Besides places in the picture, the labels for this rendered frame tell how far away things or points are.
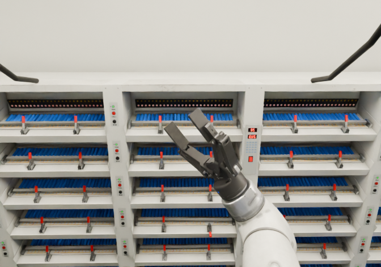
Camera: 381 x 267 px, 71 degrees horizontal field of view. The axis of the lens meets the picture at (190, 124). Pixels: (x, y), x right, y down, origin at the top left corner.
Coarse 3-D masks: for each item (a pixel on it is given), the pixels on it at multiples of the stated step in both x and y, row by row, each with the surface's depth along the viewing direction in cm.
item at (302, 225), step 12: (288, 216) 160; (300, 216) 160; (312, 216) 160; (324, 216) 160; (336, 216) 160; (348, 216) 160; (300, 228) 156; (312, 228) 156; (324, 228) 156; (336, 228) 156; (348, 228) 156
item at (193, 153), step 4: (188, 148) 68; (192, 148) 67; (180, 152) 68; (184, 152) 67; (188, 152) 66; (192, 152) 66; (196, 152) 66; (200, 152) 66; (188, 156) 67; (192, 156) 65; (196, 156) 65; (200, 156) 65; (204, 156) 65; (208, 156) 65; (196, 160) 65; (200, 160) 65; (204, 160) 64; (200, 164) 64; (204, 164) 65; (204, 168) 63; (208, 168) 63; (208, 172) 63; (212, 172) 62; (212, 176) 63
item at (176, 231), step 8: (136, 216) 159; (136, 224) 156; (232, 224) 157; (136, 232) 154; (144, 232) 154; (152, 232) 154; (160, 232) 154; (168, 232) 154; (176, 232) 154; (184, 232) 154; (192, 232) 154; (200, 232) 154; (208, 232) 154; (216, 232) 154; (224, 232) 154; (232, 232) 154
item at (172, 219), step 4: (140, 220) 158; (144, 220) 158; (148, 220) 158; (152, 220) 158; (156, 220) 158; (160, 220) 158; (168, 220) 158; (172, 220) 158; (176, 220) 158; (180, 220) 158; (184, 220) 158; (188, 220) 158; (192, 220) 158; (196, 220) 158; (200, 220) 158; (204, 220) 158; (208, 220) 158; (212, 220) 158; (216, 220) 158; (220, 220) 158; (224, 220) 158; (228, 220) 158
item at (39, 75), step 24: (48, 72) 190; (72, 72) 190; (96, 72) 190; (120, 72) 190; (144, 72) 190; (168, 72) 190; (192, 72) 190; (216, 72) 190; (240, 72) 190; (264, 72) 190; (288, 72) 190; (312, 72) 190; (24, 96) 150; (48, 96) 150; (72, 96) 150; (96, 96) 150; (144, 96) 151; (168, 96) 151; (192, 96) 151; (216, 96) 151; (264, 96) 152; (288, 96) 152; (312, 96) 152; (336, 96) 152; (48, 144) 158; (72, 144) 158
